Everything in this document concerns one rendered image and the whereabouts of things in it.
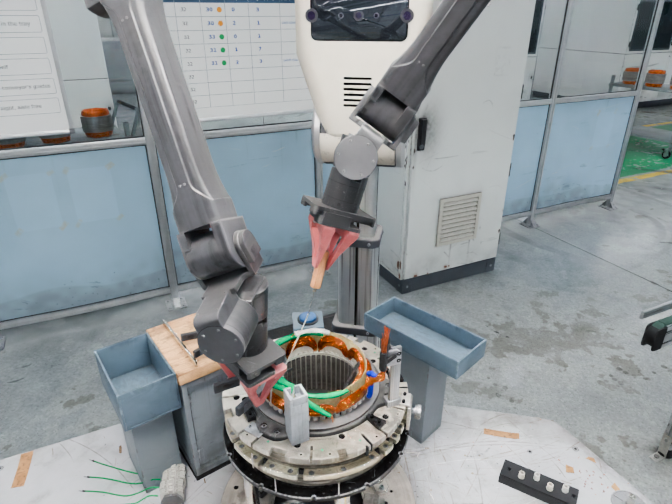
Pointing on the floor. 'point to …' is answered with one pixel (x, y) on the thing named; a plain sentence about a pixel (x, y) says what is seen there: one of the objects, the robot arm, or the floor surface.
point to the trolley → (655, 128)
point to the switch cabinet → (458, 157)
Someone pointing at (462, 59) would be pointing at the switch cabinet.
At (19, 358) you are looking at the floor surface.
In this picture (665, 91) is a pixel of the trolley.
